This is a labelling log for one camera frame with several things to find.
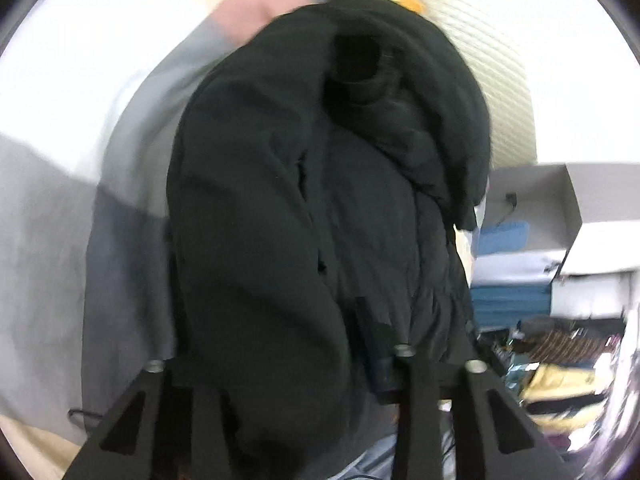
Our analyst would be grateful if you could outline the teal flat box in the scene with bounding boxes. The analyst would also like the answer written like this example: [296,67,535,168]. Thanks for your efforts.
[470,285,552,332]

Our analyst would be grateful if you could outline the white quilted mattress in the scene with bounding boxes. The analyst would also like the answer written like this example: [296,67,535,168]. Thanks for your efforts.
[370,0,540,172]

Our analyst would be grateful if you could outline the white cardboard box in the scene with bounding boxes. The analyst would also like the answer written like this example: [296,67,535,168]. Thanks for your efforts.
[479,162,640,322]

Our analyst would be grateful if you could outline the person's blue jeans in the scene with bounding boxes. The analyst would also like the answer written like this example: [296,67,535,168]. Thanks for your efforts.
[345,434,453,480]

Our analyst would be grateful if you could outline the black puffer jacket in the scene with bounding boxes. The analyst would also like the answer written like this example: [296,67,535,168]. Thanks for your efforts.
[165,0,493,472]

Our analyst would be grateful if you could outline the yellow packet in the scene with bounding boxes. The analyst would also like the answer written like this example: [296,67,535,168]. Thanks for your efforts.
[520,364,602,407]

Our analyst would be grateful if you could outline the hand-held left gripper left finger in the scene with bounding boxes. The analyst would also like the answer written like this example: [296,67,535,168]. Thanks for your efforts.
[65,359,242,480]

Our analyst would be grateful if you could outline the brown striped packet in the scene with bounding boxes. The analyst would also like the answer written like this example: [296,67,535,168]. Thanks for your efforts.
[529,327,622,362]

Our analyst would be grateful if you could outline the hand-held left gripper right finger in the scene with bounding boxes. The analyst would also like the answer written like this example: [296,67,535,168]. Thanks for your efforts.
[352,297,581,480]

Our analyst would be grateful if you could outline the blue folded cloth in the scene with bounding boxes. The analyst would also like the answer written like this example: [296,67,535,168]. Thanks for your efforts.
[478,220,532,257]

